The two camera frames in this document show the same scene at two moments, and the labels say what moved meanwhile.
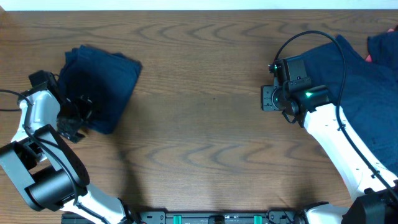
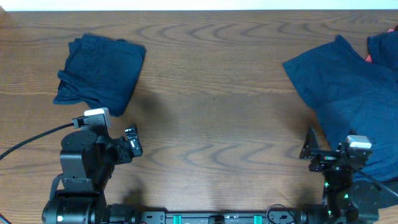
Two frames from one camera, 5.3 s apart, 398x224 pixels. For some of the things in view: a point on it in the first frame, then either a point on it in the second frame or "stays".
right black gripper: x=267 y=104 to x=311 y=149
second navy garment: x=383 y=49 stays
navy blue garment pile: x=370 y=107 stays
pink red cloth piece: x=369 y=59 stays
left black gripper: x=72 y=129 to x=123 y=154
